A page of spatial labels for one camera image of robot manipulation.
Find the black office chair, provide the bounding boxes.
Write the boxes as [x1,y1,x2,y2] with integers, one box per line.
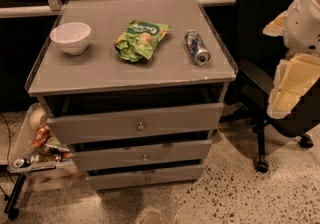
[225,0,320,173]

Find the white round object in bin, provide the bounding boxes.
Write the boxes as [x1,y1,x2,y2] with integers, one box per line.
[29,108,48,130]

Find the grey drawer cabinet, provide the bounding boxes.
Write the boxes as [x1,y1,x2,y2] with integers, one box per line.
[26,0,237,178]

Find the grey drawer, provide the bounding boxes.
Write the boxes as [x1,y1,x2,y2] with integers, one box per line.
[48,103,223,144]
[86,164,204,190]
[72,140,212,171]

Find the white bowl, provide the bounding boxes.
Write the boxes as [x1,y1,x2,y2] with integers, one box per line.
[50,22,91,55]

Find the blue soda can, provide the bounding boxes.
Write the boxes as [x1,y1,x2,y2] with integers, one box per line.
[185,30,211,65]

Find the grey top drawer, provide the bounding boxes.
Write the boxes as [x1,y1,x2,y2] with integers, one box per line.
[48,103,223,144]

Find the grey middle drawer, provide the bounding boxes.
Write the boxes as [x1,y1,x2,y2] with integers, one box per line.
[72,140,212,171]

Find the red soda can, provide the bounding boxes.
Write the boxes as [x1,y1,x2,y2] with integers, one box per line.
[32,127,50,148]

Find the grey bottom drawer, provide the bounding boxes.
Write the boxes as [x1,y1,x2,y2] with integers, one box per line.
[86,164,204,190]

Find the green chip bag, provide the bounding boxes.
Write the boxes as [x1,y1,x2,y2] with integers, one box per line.
[114,20,171,62]

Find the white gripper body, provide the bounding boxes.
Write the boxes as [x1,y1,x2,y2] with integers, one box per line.
[283,0,320,53]

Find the black stand with wheel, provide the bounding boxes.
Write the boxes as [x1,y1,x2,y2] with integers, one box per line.
[4,174,26,220]

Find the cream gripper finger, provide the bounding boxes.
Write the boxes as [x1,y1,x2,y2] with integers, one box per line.
[267,53,320,119]
[262,11,287,37]

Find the green bag in bin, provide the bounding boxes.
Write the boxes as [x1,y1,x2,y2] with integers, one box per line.
[45,137,70,152]

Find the blue can in bin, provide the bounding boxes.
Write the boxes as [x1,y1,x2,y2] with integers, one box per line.
[13,157,31,169]

